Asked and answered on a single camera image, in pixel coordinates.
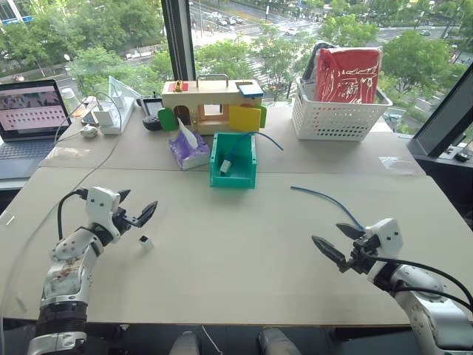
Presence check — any grey laptop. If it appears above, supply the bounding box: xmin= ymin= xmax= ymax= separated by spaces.
xmin=0 ymin=78 xmax=73 ymax=180

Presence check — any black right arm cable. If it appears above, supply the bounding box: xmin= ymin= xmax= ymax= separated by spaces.
xmin=363 ymin=246 xmax=473 ymax=310

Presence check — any black window frame post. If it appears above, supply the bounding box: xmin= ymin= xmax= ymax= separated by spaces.
xmin=161 ymin=0 xmax=197 ymax=81

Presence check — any white power strip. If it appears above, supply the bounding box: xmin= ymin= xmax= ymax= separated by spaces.
xmin=98 ymin=96 xmax=136 ymax=136

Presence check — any white charger adapter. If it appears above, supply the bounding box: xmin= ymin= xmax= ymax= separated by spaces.
xmin=92 ymin=106 xmax=119 ymax=129

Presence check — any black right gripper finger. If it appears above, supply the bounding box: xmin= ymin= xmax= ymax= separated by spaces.
xmin=335 ymin=222 xmax=367 ymax=240
xmin=310 ymin=234 xmax=350 ymax=274

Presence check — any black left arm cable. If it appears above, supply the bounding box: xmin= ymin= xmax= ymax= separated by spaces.
xmin=56 ymin=189 xmax=89 ymax=242

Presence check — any long white cable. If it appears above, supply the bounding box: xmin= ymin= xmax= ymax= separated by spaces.
xmin=0 ymin=91 xmax=125 ymax=308

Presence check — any blue cable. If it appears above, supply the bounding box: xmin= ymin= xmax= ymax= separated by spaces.
xmin=220 ymin=131 xmax=285 ymax=175
xmin=290 ymin=186 xmax=367 ymax=231

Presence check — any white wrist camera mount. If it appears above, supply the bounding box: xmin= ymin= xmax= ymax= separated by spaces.
xmin=364 ymin=217 xmax=404 ymax=260
xmin=84 ymin=186 xmax=123 ymax=237

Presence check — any purple tissue pack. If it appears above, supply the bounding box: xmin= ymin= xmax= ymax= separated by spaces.
xmin=167 ymin=117 xmax=212 ymax=172

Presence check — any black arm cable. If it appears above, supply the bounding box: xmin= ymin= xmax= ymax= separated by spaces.
xmin=56 ymin=189 xmax=89 ymax=242
xmin=363 ymin=246 xmax=473 ymax=310

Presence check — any black handheld controller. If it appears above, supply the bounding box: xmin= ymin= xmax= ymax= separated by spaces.
xmin=141 ymin=91 xmax=164 ymax=132

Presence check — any red printed bag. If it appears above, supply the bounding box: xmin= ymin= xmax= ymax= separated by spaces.
xmin=313 ymin=46 xmax=383 ymax=105

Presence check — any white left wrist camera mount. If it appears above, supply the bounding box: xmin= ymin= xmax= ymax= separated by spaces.
xmin=84 ymin=186 xmax=123 ymax=237

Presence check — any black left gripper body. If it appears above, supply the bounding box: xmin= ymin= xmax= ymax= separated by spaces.
xmin=112 ymin=206 xmax=142 ymax=234

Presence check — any dark monitor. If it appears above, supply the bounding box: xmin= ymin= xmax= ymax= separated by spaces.
xmin=411 ymin=67 xmax=473 ymax=159

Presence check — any clear plastic sheet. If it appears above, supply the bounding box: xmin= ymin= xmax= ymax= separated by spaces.
xmin=107 ymin=74 xmax=136 ymax=101

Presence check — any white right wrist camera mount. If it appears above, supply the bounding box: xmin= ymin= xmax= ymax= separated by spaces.
xmin=364 ymin=217 xmax=404 ymax=260

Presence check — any white perforated plastic basket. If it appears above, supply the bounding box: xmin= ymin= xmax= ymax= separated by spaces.
xmin=291 ymin=75 xmax=394 ymax=143

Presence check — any wooden latch box toy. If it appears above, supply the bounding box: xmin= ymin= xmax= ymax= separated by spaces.
xmin=157 ymin=73 xmax=268 ymax=135

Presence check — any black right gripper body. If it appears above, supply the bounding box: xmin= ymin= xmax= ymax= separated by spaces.
xmin=347 ymin=234 xmax=382 ymax=276

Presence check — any clear tape patch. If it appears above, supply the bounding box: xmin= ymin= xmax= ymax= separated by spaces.
xmin=378 ymin=155 xmax=412 ymax=175

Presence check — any green plastic bin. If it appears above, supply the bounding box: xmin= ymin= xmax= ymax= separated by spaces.
xmin=208 ymin=131 xmax=258 ymax=190

